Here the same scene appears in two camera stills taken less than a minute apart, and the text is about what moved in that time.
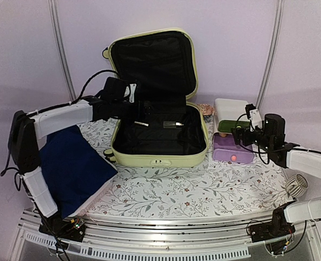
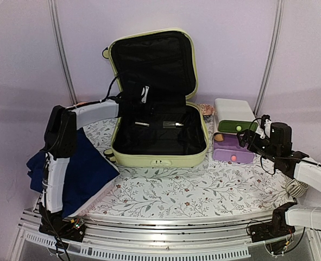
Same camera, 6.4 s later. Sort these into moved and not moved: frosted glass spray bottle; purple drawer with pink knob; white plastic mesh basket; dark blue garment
Moved: white plastic mesh basket
Not moved: purple drawer with pink knob; dark blue garment; frosted glass spray bottle
